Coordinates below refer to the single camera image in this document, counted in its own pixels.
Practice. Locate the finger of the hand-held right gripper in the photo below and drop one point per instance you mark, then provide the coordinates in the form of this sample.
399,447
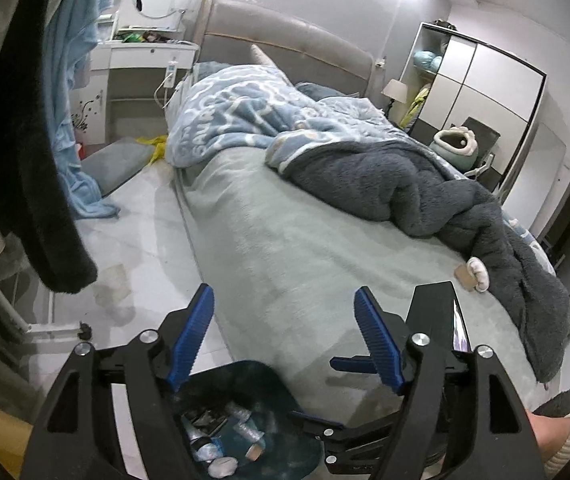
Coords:
355,440
352,363

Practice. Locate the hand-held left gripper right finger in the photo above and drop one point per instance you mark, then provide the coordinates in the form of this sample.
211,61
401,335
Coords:
377,345

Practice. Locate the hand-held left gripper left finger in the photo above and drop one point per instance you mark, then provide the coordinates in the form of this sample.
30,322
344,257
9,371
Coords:
192,335

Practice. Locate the dark teal trash bin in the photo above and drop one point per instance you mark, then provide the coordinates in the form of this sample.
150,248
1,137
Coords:
275,395

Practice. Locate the black snack packet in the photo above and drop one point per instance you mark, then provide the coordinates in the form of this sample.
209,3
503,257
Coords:
206,418

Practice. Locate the brown-ended paper roll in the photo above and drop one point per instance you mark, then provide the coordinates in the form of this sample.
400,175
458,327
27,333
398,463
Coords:
255,452

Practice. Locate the clear plastic bottle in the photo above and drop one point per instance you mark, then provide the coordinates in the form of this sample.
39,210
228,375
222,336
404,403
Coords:
199,444

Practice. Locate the white tissue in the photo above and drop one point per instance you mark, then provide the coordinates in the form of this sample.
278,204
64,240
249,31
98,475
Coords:
223,466

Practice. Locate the person's right hand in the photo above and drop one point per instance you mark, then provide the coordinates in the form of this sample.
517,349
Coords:
547,430

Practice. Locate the small slipper on bed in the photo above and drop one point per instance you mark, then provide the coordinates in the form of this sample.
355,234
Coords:
479,274

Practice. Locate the grey-green bed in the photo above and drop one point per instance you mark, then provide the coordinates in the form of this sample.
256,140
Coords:
290,260

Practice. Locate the dark grey fleece blanket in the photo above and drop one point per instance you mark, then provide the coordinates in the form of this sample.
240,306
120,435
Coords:
390,185

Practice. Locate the white clothes rack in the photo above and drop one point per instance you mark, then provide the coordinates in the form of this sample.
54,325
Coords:
50,329

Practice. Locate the dark chair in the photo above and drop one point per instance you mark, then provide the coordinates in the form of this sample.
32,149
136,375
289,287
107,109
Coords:
485,140

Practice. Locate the grey floor cushion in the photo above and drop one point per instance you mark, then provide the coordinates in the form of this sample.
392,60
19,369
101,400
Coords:
112,162

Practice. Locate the small yellow cloth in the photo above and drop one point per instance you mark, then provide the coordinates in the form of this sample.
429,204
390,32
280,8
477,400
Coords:
154,147

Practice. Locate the yellow-green cloth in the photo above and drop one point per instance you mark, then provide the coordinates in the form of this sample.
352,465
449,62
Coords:
416,106

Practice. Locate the white wardrobe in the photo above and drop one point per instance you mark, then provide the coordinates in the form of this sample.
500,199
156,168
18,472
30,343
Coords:
485,95

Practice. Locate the beige table lamp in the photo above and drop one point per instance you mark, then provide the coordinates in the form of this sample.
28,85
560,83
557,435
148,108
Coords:
395,91

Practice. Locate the blue patterned blanket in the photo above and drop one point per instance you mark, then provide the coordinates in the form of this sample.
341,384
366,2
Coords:
235,110

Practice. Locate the black fleece coat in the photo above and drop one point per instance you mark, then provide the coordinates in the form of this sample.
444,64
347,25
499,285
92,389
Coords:
30,160

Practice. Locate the teal pillow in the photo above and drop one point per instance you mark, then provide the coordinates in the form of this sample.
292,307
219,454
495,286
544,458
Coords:
322,91

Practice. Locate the light blue hanging towel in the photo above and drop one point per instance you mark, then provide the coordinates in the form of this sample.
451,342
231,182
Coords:
72,110

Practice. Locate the white power strip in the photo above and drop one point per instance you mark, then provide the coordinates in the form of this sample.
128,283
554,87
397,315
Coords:
170,72

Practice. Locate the white dressing table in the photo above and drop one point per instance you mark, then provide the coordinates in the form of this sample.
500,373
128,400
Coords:
130,60

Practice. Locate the cream pillow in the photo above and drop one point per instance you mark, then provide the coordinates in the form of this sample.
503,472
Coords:
265,57

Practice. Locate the green packet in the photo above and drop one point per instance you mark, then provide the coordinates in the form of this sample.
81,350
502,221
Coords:
132,36

